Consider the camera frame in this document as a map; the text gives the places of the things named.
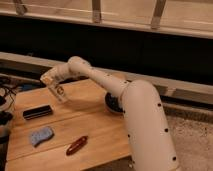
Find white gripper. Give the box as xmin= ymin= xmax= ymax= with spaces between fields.
xmin=40 ymin=66 xmax=63 ymax=86

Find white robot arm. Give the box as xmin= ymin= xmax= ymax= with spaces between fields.
xmin=40 ymin=56 xmax=182 ymax=171

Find black rectangular case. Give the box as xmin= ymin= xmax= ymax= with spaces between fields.
xmin=23 ymin=105 xmax=53 ymax=120

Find blue cloth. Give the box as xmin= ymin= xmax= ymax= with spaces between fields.
xmin=29 ymin=127 xmax=54 ymax=147

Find black round object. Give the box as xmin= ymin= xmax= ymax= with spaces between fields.
xmin=105 ymin=92 xmax=123 ymax=113

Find dark red oblong object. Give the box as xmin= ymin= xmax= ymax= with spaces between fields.
xmin=66 ymin=136 xmax=88 ymax=156

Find black cables at left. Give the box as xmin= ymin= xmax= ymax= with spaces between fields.
xmin=0 ymin=76 xmax=17 ymax=144

